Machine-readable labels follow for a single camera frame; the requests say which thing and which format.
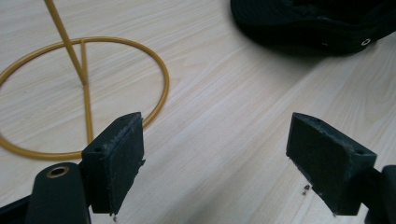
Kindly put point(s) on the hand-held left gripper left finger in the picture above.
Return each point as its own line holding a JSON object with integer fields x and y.
{"x": 115, "y": 161}

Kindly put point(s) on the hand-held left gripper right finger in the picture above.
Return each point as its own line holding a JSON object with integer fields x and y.
{"x": 327, "y": 165}

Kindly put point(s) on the black hat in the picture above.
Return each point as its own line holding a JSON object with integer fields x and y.
{"x": 311, "y": 25}

